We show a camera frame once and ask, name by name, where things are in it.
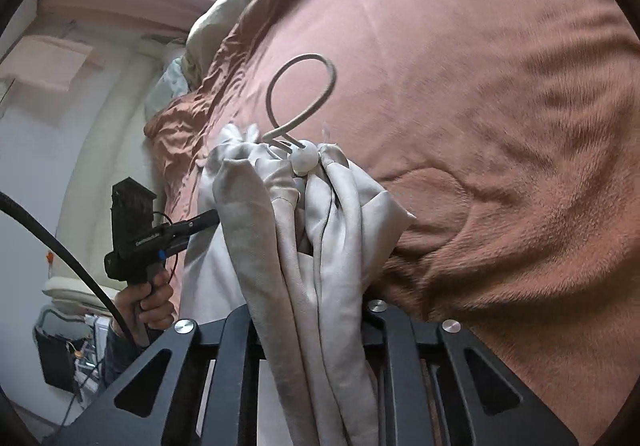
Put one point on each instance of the beige zip jacket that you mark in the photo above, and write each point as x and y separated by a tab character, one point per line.
298	252

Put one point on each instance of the person's left hand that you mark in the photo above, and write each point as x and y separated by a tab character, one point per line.
147	306

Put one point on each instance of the cream padded headboard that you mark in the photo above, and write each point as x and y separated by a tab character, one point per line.
115	148

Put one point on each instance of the light blue pillow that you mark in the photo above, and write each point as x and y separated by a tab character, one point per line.
171	85

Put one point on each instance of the cream hanging cloth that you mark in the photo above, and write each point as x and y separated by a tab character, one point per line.
48	63

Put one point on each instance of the brown bed blanket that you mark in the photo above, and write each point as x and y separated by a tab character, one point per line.
509	128

